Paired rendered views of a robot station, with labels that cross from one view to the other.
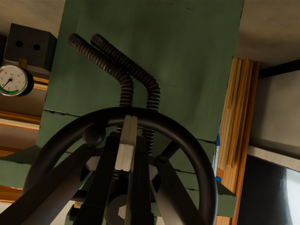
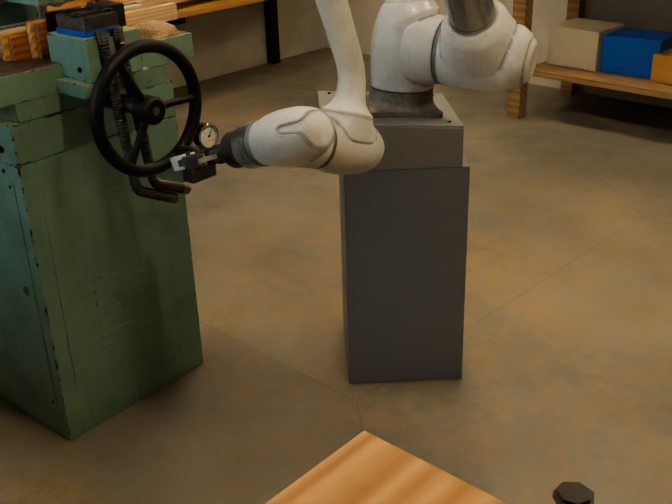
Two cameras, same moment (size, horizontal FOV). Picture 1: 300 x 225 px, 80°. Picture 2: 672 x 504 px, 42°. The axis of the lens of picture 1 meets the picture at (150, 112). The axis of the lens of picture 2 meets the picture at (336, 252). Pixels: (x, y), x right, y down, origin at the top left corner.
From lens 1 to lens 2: 178 cm
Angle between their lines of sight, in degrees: 60
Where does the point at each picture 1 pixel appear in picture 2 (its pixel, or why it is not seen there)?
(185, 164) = (41, 126)
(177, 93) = (77, 194)
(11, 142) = not seen: outside the picture
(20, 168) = not seen: hidden behind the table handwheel
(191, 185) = (27, 106)
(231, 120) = not seen: outside the picture
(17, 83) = (204, 136)
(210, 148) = (22, 156)
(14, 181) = (177, 42)
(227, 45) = (48, 272)
